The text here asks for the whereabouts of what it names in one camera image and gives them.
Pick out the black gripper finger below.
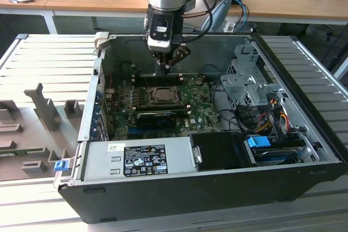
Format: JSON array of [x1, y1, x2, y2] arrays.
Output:
[[155, 51, 167, 76], [164, 45, 191, 77]]

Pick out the silver CPU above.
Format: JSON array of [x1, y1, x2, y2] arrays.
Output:
[[155, 88, 176, 102]]

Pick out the metal socket cover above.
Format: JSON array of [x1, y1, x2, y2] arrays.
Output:
[[148, 86, 181, 106]]

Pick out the blue expansion slot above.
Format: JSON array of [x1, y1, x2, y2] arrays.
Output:
[[127, 127, 153, 139]]

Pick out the pale blue teach pendant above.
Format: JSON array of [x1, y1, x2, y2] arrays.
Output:
[[202, 0, 233, 32]]

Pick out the black expansion card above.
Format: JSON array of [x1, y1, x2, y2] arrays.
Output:
[[135, 111, 177, 128]]

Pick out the green motherboard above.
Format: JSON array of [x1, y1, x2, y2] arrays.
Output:
[[104, 76, 226, 142]]

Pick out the metal drive cage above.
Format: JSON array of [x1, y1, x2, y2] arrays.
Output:
[[220, 43, 289, 108]]

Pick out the grey power supply unit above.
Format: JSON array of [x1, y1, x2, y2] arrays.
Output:
[[83, 136, 198, 183]]

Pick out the blue disk carrier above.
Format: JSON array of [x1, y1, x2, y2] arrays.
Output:
[[246, 136, 271, 151]]

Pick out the grey parts rack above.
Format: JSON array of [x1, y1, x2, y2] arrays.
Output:
[[0, 82, 85, 181]]

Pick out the black open PC case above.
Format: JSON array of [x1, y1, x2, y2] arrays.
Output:
[[53, 32, 348, 224]]

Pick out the blue case latch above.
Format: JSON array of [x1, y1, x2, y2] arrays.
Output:
[[54, 160, 69, 172]]

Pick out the green circuit board stick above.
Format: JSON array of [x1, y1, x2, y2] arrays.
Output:
[[0, 149, 44, 159]]

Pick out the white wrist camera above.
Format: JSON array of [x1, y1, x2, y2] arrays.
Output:
[[146, 11, 175, 53]]

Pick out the beige case handle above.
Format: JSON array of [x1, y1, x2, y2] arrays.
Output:
[[94, 32, 111, 59]]

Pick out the blue cable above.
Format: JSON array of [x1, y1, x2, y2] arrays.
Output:
[[232, 0, 250, 30]]

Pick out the coloured wire bundle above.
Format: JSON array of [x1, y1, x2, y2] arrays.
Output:
[[255, 98, 290, 135]]

